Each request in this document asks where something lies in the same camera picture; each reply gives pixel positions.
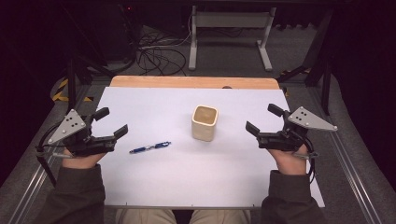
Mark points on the aluminium floor rail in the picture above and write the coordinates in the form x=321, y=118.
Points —
x=351, y=174
x=34, y=183

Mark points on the person's left hand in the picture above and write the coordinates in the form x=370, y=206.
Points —
x=81, y=161

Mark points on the white metal stand frame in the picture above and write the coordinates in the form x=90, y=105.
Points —
x=230, y=20

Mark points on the beige square pen holder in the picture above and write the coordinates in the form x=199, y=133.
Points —
x=204, y=127

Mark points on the black tripod stand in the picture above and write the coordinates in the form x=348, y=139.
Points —
x=72, y=84
x=326, y=90

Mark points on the person's left leg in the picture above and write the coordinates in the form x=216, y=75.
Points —
x=146, y=216

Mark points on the person's leg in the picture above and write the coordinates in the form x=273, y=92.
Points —
x=221, y=216
x=146, y=216

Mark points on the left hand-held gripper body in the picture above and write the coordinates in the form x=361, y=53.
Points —
x=70, y=126

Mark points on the blue ballpoint pen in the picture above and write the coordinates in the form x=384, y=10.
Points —
x=149, y=147

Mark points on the white table sheet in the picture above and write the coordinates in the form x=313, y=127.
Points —
x=218, y=174

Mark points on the yellow black hazard tape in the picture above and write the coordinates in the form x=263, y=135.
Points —
x=60, y=84

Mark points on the person's right hand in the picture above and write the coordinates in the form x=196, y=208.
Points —
x=291, y=161

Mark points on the person's right leg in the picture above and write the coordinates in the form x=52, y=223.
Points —
x=221, y=216

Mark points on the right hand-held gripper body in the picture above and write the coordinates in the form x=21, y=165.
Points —
x=306, y=119

